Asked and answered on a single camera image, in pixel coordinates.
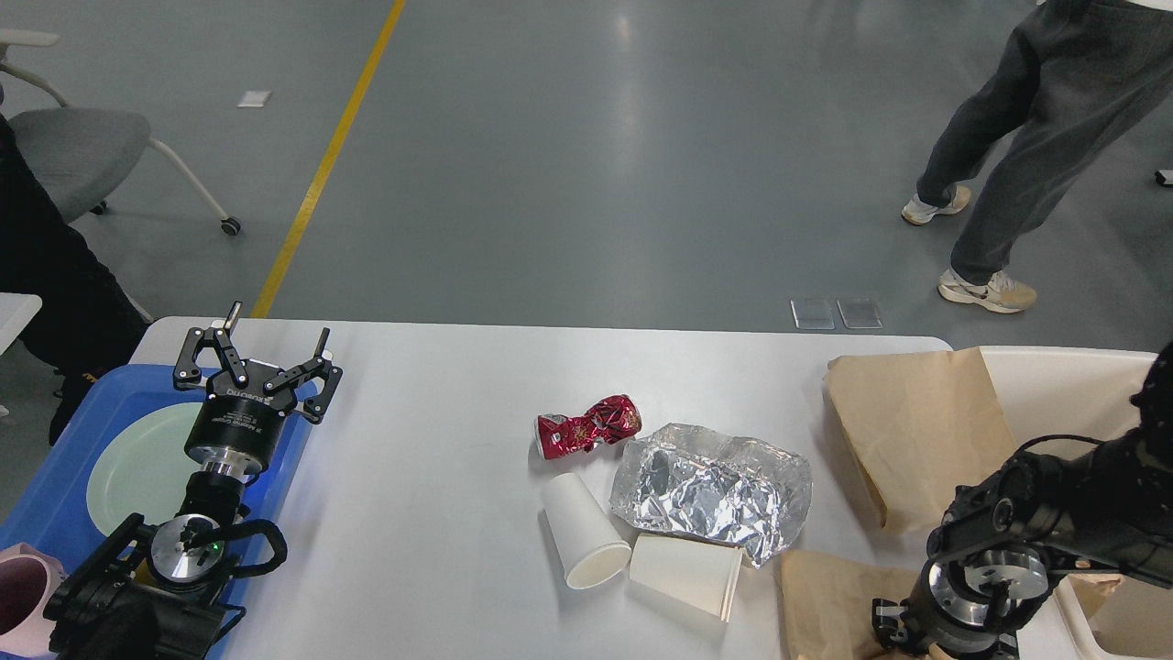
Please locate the pink mug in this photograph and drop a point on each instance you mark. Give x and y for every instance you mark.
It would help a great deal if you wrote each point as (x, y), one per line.
(28, 579)

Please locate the beige plastic bin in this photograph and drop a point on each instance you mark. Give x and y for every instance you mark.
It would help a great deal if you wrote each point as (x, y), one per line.
(1052, 390)

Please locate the blue plastic tray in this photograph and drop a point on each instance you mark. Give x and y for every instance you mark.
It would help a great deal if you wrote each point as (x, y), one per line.
(53, 516)

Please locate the crumpled brown paper wad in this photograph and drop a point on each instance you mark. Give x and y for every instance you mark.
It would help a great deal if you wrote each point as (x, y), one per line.
(1092, 591)

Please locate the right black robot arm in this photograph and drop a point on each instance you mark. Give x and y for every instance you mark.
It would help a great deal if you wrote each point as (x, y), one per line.
(1004, 545)

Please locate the light green plate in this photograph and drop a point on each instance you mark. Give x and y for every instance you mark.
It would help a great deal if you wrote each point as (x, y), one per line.
(144, 470)

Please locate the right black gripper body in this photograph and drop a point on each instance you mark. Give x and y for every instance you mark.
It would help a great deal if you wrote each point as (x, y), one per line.
(963, 610)

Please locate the person in black clothes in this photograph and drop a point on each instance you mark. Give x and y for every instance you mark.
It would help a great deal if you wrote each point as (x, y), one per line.
(86, 326)

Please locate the crushed red can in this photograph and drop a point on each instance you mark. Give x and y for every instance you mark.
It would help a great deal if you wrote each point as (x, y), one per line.
(607, 422)

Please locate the brown paper bag under gripper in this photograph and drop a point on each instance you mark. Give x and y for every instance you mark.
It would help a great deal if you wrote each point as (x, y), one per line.
(919, 425)

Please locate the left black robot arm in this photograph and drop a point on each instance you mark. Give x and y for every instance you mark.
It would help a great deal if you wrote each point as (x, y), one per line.
(156, 590)

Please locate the white paper cup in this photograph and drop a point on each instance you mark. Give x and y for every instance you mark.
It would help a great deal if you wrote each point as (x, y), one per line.
(590, 548)

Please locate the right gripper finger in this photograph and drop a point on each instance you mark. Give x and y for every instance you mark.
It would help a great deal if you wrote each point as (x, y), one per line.
(887, 621)

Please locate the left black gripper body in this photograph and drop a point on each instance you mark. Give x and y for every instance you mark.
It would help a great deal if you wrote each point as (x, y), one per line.
(241, 424)

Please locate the crumpled aluminium foil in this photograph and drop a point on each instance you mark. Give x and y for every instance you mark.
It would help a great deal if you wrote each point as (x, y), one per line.
(689, 481)

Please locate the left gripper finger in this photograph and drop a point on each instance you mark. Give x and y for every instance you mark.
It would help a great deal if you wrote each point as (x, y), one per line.
(187, 376)
(281, 390)

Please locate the grey office chair left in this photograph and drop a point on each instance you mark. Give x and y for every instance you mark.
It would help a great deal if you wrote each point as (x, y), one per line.
(81, 154)

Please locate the large brown paper bag front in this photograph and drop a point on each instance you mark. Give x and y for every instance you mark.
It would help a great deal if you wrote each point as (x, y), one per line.
(827, 605)

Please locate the white side table corner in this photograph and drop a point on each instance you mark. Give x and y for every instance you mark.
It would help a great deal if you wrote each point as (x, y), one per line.
(17, 311)

